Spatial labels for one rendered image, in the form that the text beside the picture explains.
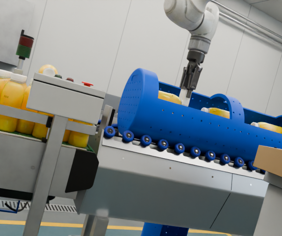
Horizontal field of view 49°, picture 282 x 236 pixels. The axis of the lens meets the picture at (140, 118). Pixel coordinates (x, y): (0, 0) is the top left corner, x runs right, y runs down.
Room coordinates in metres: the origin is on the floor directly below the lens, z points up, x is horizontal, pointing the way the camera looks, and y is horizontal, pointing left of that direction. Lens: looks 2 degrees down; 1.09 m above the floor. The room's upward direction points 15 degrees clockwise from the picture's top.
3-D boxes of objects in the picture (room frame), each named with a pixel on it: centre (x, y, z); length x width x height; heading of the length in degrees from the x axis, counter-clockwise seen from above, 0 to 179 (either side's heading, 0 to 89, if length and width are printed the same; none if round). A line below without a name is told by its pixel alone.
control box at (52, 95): (0.90, 0.23, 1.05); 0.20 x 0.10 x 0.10; 110
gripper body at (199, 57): (1.35, -0.16, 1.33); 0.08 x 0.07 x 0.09; 20
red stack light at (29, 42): (1.46, 0.61, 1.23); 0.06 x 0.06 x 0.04
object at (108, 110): (1.25, 0.13, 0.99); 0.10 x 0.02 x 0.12; 20
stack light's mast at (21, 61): (1.46, 0.61, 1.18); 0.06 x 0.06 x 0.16
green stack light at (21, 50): (1.46, 0.61, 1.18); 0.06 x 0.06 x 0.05
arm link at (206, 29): (1.34, -0.15, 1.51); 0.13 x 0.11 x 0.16; 133
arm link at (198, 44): (1.35, -0.16, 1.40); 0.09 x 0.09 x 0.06
